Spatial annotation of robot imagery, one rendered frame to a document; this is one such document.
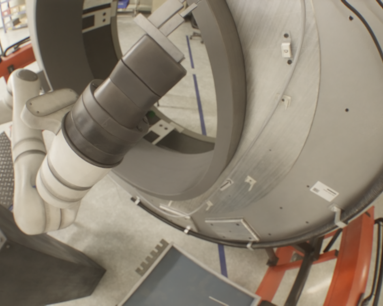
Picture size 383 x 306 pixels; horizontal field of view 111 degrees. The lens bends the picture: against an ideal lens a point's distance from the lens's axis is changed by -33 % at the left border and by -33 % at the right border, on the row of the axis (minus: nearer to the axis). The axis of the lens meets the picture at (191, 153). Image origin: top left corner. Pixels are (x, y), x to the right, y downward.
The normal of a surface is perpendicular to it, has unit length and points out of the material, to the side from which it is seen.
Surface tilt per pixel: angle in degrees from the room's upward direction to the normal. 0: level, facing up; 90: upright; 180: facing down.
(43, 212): 55
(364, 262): 0
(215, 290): 0
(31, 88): 41
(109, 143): 78
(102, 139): 73
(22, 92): 26
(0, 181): 0
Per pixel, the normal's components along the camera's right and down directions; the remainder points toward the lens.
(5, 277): 0.88, 0.45
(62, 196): 0.24, 0.62
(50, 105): 0.74, -0.62
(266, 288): 0.19, -0.58
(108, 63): 0.80, 0.21
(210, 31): -0.56, 0.60
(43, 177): -0.34, 0.01
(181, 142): -0.04, -0.71
